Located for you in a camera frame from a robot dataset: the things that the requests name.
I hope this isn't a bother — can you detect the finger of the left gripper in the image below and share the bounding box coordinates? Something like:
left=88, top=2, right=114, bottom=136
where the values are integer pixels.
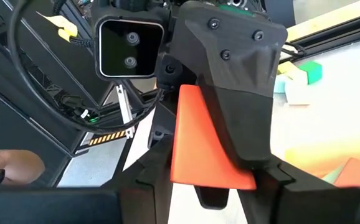
left=194, top=185, right=230, bottom=210
left=170, top=0, right=290, bottom=170

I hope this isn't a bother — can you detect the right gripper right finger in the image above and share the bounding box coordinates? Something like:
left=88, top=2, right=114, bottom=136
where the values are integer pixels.
left=237, top=155, right=360, bottom=224

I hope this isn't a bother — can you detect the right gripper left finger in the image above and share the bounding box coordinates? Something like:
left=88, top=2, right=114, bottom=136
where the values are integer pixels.
left=102, top=136, right=175, bottom=224

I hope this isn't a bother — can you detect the teal wooden brick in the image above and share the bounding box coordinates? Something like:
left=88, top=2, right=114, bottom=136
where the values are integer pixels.
left=321, top=166, right=344, bottom=185

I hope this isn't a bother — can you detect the orange wooden wedge block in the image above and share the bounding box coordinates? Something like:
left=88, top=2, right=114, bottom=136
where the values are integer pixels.
left=169, top=83, right=258, bottom=191

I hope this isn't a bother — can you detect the red wooden brick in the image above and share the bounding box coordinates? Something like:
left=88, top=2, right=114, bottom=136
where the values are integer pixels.
left=334, top=157, right=360, bottom=187

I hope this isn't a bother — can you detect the light teal wooden block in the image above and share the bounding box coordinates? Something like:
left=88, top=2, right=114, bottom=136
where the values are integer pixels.
left=273, top=73, right=288, bottom=94

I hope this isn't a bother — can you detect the orange translucent plastic bin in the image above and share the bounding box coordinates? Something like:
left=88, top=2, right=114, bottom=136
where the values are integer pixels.
left=284, top=130, right=360, bottom=189

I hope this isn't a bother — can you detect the white-pink wooden block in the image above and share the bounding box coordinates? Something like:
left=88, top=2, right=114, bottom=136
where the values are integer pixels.
left=284, top=70, right=311, bottom=106

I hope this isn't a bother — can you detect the yellow-black hazard tape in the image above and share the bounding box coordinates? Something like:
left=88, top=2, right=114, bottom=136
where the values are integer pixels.
left=88, top=129, right=128, bottom=147

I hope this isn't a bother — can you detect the dark teal wooden block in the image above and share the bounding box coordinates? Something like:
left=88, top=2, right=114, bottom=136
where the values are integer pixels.
left=298, top=60, right=323, bottom=85

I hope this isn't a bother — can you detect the wooden table side board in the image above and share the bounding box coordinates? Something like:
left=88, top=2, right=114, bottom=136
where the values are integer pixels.
left=287, top=0, right=360, bottom=43

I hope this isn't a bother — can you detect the person's hand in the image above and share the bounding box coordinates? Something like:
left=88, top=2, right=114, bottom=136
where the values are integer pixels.
left=0, top=149, right=46, bottom=187

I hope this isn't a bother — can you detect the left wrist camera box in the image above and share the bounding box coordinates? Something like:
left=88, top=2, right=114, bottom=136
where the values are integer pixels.
left=94, top=17, right=166, bottom=80

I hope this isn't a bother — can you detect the yellow cable tag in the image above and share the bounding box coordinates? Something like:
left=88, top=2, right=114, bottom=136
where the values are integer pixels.
left=36, top=11, right=78, bottom=43

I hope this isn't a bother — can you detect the silver metal bracket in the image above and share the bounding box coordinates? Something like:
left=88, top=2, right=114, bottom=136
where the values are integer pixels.
left=115, top=83, right=136, bottom=140

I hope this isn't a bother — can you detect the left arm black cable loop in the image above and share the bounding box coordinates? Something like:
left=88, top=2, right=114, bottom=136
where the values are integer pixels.
left=7, top=0, right=165, bottom=135

